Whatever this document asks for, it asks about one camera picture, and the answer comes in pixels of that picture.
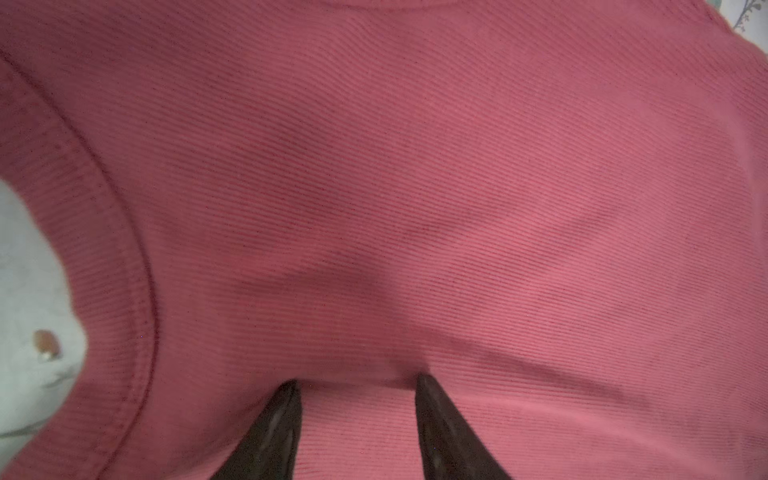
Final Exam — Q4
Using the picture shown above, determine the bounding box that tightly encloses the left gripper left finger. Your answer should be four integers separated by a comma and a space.
211, 380, 302, 480

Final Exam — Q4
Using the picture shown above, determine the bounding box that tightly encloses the pink red tank top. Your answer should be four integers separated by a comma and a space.
1, 1, 767, 479

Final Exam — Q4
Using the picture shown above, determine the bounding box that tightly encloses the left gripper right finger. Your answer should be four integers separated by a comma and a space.
415, 374, 512, 480

